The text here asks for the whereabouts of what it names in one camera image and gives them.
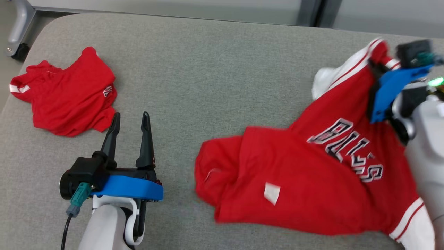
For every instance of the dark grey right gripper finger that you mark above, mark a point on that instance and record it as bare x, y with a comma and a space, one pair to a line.
375, 69

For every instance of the teal left camera connector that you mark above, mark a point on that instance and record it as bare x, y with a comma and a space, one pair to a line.
79, 198

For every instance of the black caster wheel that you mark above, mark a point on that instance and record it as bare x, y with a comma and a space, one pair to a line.
20, 52

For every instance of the grey metal partition post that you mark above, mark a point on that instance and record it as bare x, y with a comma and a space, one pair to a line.
317, 12

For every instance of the red shirt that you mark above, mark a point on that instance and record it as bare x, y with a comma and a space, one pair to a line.
69, 100

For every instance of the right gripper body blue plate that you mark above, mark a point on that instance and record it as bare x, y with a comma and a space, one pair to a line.
386, 90

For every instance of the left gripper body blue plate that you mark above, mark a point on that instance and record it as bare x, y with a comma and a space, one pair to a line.
131, 187

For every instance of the teal right camera connector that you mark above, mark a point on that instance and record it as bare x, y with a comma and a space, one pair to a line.
432, 59

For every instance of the red white Bulls jersey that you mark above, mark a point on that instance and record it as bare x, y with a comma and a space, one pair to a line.
295, 173

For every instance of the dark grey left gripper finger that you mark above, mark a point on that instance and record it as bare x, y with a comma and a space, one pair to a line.
146, 149
111, 146

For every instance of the grey metal stand leg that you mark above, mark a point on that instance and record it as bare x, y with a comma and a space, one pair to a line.
19, 21

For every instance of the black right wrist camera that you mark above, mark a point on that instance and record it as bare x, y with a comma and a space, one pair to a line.
412, 52

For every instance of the teal camera connector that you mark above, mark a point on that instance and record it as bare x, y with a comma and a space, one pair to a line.
432, 59
79, 198

